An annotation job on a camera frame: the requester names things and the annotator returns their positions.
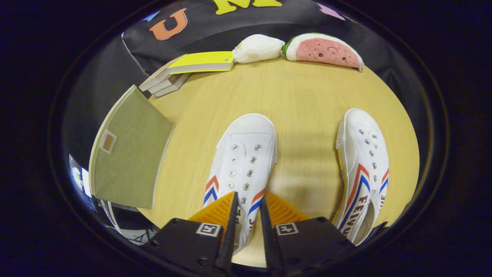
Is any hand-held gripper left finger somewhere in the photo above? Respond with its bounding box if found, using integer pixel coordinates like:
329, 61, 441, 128
150, 191, 239, 274

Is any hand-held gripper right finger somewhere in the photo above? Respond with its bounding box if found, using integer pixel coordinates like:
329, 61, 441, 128
260, 192, 356, 274

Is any white canvas shoe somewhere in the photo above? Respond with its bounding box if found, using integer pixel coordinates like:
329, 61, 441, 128
332, 108, 389, 246
203, 113, 278, 254

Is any green fabric storage box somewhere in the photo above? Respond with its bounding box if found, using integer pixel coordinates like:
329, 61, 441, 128
89, 85, 175, 210

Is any grey book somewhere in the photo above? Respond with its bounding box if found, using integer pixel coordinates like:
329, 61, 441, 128
148, 72, 192, 98

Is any blue printed package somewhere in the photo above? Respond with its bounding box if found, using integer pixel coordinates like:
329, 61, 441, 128
69, 155, 93, 199

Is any white plush toy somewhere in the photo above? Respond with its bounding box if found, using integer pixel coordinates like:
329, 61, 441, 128
232, 34, 286, 64

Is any watermelon slice plush toy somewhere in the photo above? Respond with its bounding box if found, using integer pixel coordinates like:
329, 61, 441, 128
282, 33, 364, 72

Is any black backdrop cloth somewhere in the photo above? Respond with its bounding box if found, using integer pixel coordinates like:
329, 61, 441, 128
61, 0, 431, 170

